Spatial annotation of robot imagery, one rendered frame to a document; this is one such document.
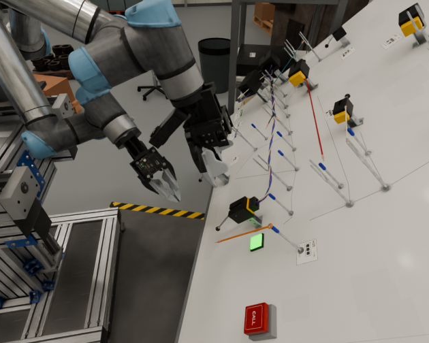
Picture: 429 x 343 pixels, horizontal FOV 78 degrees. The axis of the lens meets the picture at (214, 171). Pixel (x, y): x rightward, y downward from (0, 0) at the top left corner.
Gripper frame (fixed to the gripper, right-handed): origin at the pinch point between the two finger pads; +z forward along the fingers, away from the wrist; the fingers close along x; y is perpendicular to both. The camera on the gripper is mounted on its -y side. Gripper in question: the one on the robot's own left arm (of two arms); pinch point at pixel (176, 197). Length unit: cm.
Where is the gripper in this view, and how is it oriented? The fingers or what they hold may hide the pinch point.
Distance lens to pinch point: 72.6
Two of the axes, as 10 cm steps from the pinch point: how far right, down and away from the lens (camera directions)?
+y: 2.0, -0.2, -9.8
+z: 6.1, 7.8, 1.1
